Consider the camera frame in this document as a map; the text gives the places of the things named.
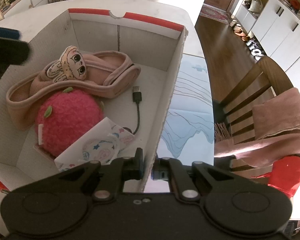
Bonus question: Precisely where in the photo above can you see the white red cardboard box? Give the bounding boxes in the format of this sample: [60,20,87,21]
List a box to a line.
[0,8,187,193]

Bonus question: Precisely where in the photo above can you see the white patterned paper packet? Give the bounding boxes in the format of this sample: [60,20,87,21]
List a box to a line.
[55,118,135,172]

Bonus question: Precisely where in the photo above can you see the blue white placemat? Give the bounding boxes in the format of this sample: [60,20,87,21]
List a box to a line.
[157,54,215,165]

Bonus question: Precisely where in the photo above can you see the pink fuzzy strawberry plush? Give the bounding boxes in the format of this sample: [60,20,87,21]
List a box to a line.
[35,87,104,158]

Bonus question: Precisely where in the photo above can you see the dark wooden chair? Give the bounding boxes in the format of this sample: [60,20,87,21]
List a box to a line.
[213,56,293,171]

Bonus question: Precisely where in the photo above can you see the pink headband with doll face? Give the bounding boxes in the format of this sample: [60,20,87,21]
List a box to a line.
[6,46,141,130]

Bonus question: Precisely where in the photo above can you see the red cushion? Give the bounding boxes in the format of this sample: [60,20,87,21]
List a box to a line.
[253,155,300,199]

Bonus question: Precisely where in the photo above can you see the pink blanket on chair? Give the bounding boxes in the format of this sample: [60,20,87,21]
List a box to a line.
[215,88,300,167]

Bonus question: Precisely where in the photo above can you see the black white shoes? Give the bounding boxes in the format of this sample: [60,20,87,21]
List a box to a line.
[245,39,266,61]

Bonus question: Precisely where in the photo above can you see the red patterned rug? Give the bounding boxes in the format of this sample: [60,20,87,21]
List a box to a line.
[199,3,231,25]

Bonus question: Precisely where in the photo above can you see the white cabinet unit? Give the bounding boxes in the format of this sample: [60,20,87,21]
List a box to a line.
[236,0,300,71]

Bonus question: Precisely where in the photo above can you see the white tote bag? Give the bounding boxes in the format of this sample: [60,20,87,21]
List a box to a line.
[249,0,263,14]

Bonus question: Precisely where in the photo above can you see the black USB cable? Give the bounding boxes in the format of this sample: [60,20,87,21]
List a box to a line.
[122,86,143,135]

